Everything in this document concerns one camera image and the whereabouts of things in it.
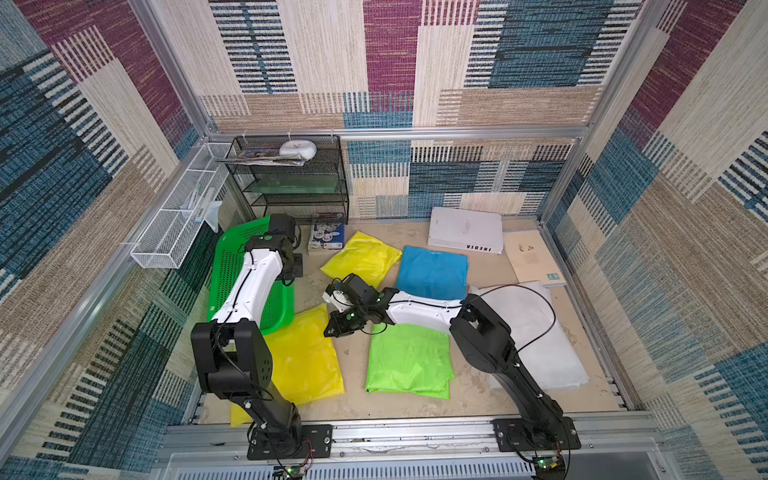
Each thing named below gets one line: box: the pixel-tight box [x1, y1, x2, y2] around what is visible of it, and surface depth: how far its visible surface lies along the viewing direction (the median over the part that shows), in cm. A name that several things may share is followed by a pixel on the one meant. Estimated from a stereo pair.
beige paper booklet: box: [503, 230, 567, 287], surface depth 111 cm
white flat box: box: [427, 207, 503, 255], surface depth 116 cm
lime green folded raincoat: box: [365, 323, 455, 399], surface depth 84 cm
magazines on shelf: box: [216, 149, 305, 166], surface depth 82 cm
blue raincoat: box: [396, 245, 469, 301], surface depth 107 cm
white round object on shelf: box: [279, 139, 317, 161], surface depth 92 cm
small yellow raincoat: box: [320, 231, 403, 289], surface depth 108 cm
